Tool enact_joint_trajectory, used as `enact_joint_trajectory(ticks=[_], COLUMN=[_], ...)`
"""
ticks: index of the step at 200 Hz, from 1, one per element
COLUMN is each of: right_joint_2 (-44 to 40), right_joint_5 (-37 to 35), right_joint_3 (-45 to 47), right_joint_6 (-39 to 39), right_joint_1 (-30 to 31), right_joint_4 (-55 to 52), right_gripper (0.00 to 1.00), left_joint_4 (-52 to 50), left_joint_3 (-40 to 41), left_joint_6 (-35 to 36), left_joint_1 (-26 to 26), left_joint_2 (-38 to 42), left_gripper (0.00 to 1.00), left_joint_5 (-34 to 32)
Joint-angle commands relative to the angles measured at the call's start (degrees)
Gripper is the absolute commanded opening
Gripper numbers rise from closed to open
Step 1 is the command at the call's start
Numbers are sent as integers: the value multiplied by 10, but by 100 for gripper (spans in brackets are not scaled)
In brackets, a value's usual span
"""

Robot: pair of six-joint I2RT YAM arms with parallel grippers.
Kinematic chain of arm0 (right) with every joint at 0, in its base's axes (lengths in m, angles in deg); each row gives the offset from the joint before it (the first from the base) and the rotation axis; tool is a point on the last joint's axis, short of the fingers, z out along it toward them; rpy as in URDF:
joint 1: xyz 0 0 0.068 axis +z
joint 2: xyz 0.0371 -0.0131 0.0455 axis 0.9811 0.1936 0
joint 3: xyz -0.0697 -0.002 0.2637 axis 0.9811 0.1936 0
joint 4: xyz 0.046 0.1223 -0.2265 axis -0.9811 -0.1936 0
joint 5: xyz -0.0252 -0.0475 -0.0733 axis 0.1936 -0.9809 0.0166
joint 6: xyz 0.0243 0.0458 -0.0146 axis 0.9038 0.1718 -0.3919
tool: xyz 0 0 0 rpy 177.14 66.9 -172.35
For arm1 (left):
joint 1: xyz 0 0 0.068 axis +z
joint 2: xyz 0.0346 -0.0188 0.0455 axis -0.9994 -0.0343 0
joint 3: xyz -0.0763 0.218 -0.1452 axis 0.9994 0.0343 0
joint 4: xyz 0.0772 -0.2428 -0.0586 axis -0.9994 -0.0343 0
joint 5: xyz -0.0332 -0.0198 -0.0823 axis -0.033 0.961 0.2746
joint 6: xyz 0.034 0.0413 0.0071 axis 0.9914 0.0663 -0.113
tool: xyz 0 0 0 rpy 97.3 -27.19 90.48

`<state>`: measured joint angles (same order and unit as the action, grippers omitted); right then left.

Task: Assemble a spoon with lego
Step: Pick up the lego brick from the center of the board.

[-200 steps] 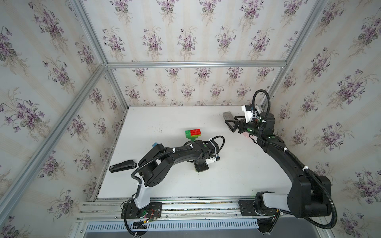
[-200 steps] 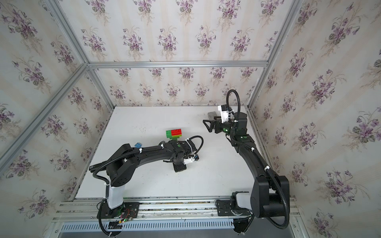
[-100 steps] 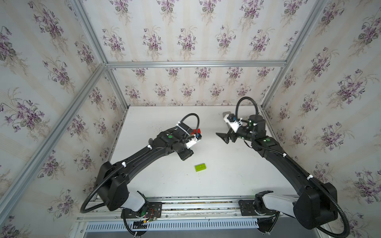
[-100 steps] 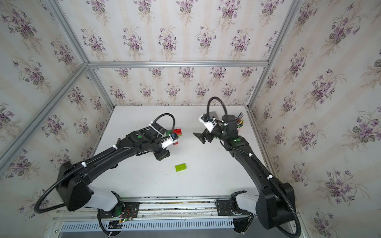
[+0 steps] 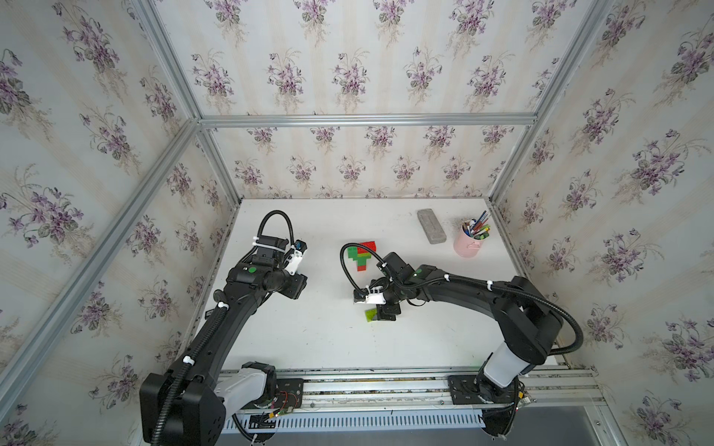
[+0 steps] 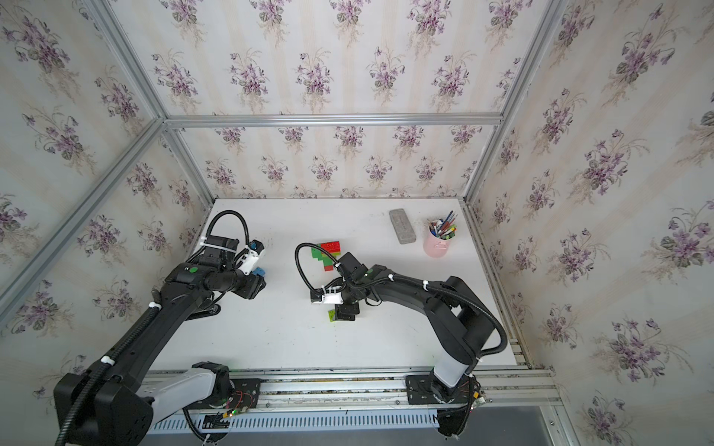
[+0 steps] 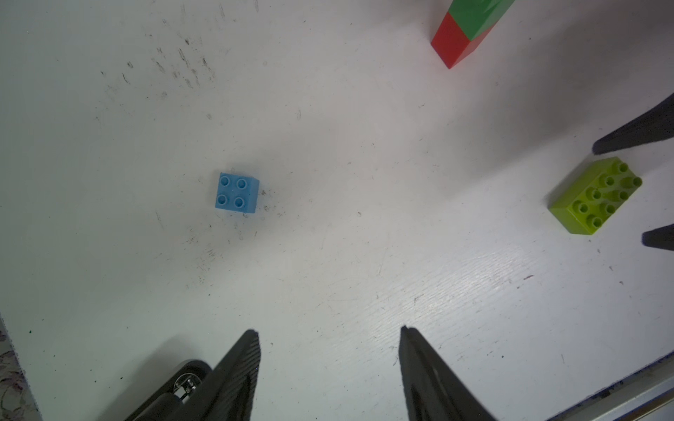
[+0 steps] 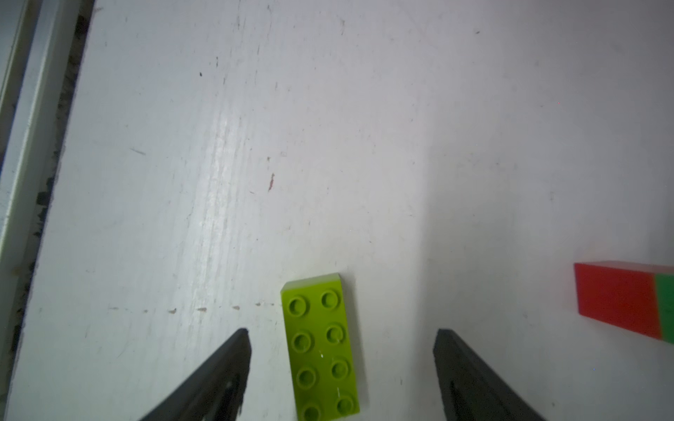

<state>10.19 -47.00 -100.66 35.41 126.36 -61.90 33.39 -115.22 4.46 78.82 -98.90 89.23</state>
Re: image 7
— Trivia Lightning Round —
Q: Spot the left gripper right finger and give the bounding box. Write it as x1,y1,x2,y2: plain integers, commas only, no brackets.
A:
398,326,495,421

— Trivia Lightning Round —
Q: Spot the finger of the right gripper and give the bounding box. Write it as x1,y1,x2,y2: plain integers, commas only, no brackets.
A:
642,225,674,251
592,95,674,155

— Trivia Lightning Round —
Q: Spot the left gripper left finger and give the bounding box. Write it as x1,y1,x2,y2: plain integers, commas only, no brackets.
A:
170,329,262,421

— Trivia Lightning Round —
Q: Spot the lime long lego brick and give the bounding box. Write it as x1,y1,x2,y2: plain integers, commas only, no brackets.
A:
549,157,643,235

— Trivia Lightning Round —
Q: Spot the small blue lego brick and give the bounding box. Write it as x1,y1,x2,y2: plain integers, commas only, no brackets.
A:
215,173,260,214

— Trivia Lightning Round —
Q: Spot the small green lego brick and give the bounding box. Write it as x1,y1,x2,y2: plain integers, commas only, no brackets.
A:
449,0,514,40

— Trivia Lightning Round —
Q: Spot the small red lego brick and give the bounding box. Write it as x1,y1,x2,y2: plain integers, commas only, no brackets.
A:
431,12,494,68

